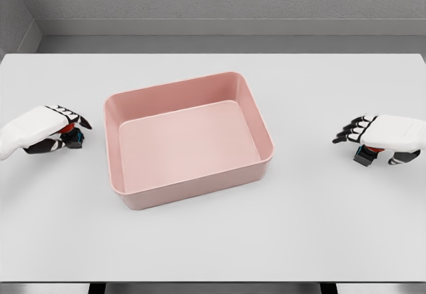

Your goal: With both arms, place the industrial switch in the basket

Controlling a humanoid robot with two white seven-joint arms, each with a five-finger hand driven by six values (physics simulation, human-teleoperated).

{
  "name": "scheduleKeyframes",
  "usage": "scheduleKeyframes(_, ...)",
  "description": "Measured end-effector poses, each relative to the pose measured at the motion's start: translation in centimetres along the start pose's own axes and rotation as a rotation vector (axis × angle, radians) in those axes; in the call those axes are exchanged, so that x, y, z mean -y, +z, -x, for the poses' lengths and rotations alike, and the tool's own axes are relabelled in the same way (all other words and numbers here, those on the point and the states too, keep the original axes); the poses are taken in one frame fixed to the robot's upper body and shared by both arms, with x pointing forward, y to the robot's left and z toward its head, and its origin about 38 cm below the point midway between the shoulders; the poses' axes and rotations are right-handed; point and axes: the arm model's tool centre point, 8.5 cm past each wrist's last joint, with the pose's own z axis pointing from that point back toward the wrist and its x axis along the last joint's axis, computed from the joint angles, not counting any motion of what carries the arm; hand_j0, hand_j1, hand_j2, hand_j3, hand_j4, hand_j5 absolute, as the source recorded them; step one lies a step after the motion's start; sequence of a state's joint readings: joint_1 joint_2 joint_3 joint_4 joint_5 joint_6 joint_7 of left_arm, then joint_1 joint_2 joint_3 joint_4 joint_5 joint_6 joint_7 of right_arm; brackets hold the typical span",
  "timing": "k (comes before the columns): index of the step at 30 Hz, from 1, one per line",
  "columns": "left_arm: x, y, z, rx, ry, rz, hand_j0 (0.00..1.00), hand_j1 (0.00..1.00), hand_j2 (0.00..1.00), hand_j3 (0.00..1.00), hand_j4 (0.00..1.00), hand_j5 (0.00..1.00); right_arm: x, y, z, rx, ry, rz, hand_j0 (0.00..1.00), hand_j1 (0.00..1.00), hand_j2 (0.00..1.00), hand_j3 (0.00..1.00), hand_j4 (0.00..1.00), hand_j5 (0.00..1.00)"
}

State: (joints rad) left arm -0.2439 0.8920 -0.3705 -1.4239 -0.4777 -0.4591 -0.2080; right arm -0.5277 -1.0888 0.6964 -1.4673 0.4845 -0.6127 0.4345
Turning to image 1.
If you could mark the black red-button industrial switch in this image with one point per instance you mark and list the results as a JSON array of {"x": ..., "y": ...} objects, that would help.
[
  {"x": 74, "y": 140},
  {"x": 364, "y": 157}
]

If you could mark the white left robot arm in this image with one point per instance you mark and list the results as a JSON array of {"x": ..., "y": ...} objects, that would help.
[{"x": 6, "y": 144}]

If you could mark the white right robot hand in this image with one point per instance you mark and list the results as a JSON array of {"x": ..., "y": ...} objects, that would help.
[{"x": 392, "y": 132}]

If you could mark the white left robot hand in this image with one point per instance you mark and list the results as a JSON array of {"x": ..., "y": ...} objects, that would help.
[{"x": 40, "y": 124}]

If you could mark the pink rectangular plastic basket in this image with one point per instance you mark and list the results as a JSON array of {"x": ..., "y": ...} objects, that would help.
[{"x": 186, "y": 141}]

